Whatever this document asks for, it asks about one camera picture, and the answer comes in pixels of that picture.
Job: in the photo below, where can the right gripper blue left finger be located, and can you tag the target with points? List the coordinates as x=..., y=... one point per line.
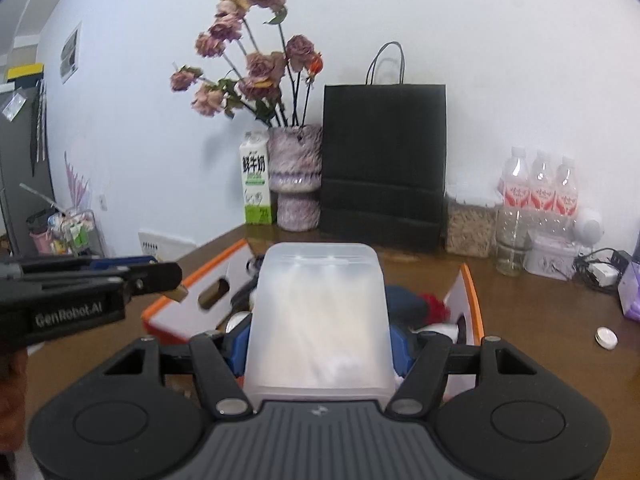
x=235, y=346

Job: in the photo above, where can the purple tissue pack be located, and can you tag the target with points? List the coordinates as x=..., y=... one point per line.
x=629, y=292

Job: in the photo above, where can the small white bottle cap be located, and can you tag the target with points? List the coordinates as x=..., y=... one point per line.
x=606, y=338

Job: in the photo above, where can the translucent white plastic box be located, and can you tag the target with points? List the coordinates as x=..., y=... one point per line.
x=319, y=328

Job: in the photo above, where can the dried pink rose bouquet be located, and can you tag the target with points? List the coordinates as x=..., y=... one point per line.
x=273, y=86

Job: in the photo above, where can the empty glass cup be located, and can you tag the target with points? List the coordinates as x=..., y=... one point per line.
x=511, y=240

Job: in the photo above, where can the water bottle middle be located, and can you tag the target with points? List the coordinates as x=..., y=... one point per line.
x=541, y=183

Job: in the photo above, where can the white floral tin box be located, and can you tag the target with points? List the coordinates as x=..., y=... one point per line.
x=550, y=256

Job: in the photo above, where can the black paper shopping bag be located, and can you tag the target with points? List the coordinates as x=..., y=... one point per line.
x=384, y=152

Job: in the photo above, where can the navy blue zip case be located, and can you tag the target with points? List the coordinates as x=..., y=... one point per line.
x=406, y=308

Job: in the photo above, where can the red artificial rose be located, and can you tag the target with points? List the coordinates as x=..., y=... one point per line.
x=437, y=311

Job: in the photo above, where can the white green milk carton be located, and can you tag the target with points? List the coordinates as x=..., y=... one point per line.
x=257, y=201

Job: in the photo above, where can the white panel against wall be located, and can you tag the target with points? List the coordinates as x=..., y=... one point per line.
x=164, y=247

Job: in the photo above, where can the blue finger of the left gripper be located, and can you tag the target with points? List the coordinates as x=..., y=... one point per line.
x=17, y=267

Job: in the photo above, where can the wall poster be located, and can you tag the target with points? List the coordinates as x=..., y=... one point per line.
x=69, y=57

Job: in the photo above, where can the person's left hand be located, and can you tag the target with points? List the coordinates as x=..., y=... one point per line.
x=13, y=403

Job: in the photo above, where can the red orange cardboard box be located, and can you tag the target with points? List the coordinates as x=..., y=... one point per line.
x=171, y=320

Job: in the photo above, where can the small white round speaker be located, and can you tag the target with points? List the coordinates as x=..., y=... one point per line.
x=588, y=226

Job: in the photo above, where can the purple textured vase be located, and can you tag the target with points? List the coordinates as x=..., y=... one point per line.
x=295, y=175

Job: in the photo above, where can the white charger with cable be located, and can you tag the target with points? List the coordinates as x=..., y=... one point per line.
x=602, y=269

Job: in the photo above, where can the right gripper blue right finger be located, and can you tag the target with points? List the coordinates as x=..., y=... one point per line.
x=406, y=348

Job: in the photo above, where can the wire storage rack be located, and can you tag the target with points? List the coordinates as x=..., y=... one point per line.
x=58, y=232

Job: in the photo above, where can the iridescent plastic bag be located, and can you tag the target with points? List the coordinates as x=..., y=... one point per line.
x=452, y=331

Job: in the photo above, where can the clear container with seeds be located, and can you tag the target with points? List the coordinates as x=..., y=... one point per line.
x=471, y=224

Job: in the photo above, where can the water bottle right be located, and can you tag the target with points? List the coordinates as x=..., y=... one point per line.
x=566, y=189

